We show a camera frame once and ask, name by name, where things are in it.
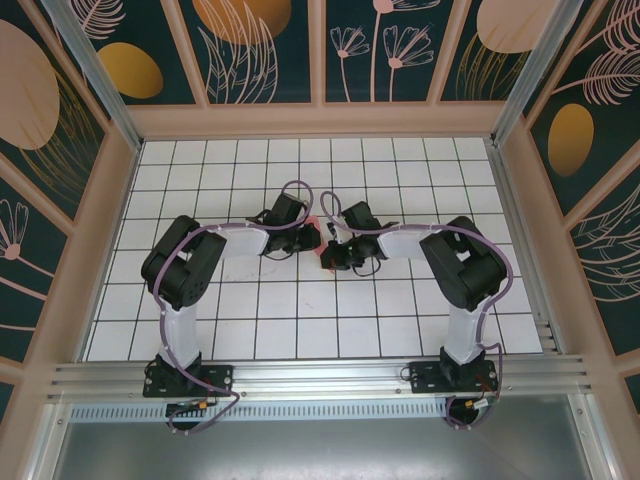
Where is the grey metal sheet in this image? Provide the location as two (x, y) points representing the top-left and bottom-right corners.
(47, 419), (614, 480)

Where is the aluminium front rail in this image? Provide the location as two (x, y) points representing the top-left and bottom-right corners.
(47, 353), (594, 401)

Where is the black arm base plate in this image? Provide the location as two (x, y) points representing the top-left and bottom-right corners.
(143, 363), (236, 399)
(408, 360), (499, 396)

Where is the slotted cable duct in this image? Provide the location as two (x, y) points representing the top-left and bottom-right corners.
(69, 403), (451, 422)

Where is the aluminium side rail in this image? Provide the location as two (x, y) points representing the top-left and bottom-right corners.
(485, 138), (569, 357)

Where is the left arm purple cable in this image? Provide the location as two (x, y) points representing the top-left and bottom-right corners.
(152, 179), (315, 436)

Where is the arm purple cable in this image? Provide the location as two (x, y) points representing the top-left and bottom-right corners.
(319, 189), (514, 432)
(152, 179), (315, 436)

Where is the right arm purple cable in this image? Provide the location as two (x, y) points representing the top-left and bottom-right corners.
(319, 189), (514, 432)

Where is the aluminium corner post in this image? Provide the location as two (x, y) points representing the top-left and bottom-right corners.
(40, 0), (145, 152)
(492, 0), (576, 146)

